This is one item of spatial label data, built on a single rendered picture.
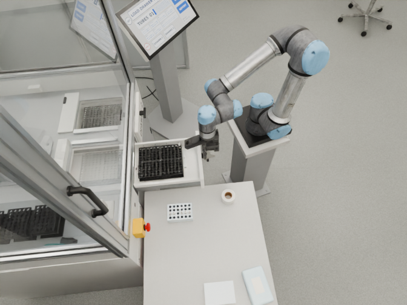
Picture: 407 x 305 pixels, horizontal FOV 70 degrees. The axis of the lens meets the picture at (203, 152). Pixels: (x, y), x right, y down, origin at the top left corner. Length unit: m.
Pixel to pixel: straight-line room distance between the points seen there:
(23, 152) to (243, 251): 1.08
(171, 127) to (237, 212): 1.37
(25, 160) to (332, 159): 2.39
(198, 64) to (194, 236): 2.17
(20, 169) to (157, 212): 0.99
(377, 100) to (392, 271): 1.58
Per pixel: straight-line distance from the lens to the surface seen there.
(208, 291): 1.36
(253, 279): 1.39
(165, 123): 2.70
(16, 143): 0.61
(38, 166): 0.67
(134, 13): 1.91
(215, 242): 1.45
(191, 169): 1.51
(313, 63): 1.23
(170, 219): 1.46
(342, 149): 2.78
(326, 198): 2.51
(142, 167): 1.48
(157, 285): 1.44
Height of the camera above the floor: 2.17
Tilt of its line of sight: 59 degrees down
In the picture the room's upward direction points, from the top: 4 degrees counter-clockwise
